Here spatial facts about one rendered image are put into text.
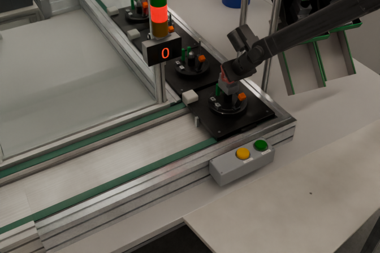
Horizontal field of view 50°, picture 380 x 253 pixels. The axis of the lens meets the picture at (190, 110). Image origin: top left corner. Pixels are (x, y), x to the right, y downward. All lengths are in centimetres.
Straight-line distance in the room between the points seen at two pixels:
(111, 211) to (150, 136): 32
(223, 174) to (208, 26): 104
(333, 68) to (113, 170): 89
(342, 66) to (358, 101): 19
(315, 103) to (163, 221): 79
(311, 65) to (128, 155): 73
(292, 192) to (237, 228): 23
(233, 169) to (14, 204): 66
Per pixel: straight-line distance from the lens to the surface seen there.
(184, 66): 160
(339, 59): 165
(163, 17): 124
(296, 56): 154
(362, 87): 185
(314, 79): 156
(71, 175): 136
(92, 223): 124
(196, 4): 233
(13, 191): 138
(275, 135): 143
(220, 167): 127
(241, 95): 135
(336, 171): 147
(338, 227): 133
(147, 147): 139
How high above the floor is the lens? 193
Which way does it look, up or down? 42 degrees down
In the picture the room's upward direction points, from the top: 1 degrees counter-clockwise
